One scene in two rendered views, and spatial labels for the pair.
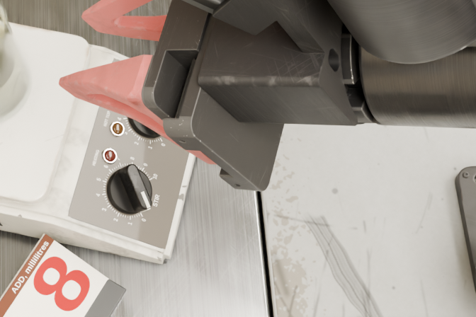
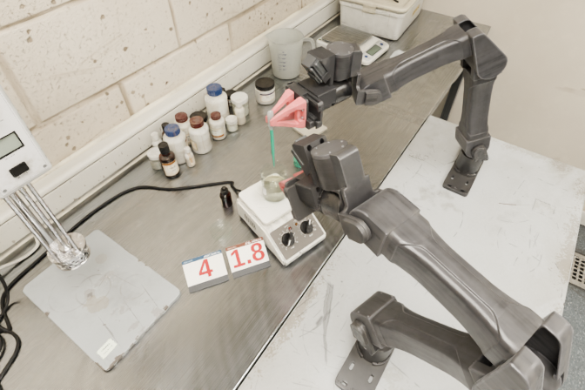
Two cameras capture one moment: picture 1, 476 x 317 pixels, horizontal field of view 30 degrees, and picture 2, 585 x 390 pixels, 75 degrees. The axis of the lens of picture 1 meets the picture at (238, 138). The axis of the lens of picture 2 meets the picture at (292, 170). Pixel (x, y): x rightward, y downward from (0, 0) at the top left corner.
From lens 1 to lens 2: 0.37 m
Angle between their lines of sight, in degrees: 31
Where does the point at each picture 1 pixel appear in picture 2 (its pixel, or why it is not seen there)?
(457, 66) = (336, 199)
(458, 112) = (332, 211)
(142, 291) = (274, 269)
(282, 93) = (305, 191)
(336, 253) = (329, 296)
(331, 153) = (348, 272)
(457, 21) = (332, 182)
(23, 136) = (272, 209)
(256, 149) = (301, 210)
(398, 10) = (321, 172)
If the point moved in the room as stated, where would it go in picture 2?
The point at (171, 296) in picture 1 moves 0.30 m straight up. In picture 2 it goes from (279, 275) to (276, 189)
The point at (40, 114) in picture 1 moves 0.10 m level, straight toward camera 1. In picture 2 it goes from (280, 206) to (271, 242)
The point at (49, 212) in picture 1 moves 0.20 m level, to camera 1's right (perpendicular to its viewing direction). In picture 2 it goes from (265, 229) to (335, 282)
